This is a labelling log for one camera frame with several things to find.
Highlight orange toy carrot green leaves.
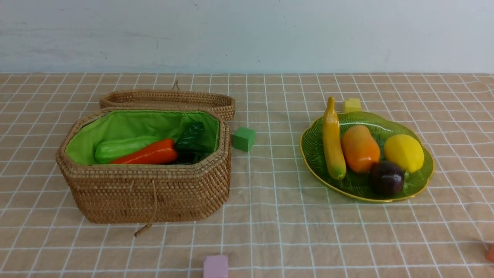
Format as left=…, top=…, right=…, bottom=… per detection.
left=110, top=121, right=208, bottom=165

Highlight green glass leaf plate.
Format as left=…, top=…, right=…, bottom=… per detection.
left=299, top=111, right=435, bottom=203

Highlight yellow toy lemon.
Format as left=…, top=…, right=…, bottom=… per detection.
left=384, top=134, right=425, bottom=174

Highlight yellow toy banana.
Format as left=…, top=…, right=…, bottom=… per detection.
left=322, top=97, right=347, bottom=181

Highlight green toy cucumber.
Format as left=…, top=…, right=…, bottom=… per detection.
left=94, top=136, right=159, bottom=164

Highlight orange yellow toy mango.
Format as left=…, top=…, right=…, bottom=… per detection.
left=341, top=125, right=381, bottom=173

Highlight yellow foam cube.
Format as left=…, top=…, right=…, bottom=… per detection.
left=343, top=97, right=362, bottom=113

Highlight orange foam cube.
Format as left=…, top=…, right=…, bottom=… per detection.
left=486, top=243, right=494, bottom=263

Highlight woven wicker basket green lining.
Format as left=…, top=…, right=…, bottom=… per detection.
left=56, top=107, right=232, bottom=225

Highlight checkered beige tablecloth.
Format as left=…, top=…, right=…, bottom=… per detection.
left=0, top=73, right=494, bottom=278

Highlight green foam cube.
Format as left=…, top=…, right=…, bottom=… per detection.
left=232, top=127, right=256, bottom=153

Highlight dark purple toy mangosteen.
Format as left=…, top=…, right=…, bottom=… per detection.
left=369, top=161, right=405, bottom=198

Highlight pink foam cube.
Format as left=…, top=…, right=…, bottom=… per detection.
left=203, top=255, right=229, bottom=278

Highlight woven wicker basket lid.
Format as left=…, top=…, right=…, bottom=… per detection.
left=99, top=80, right=236, bottom=121

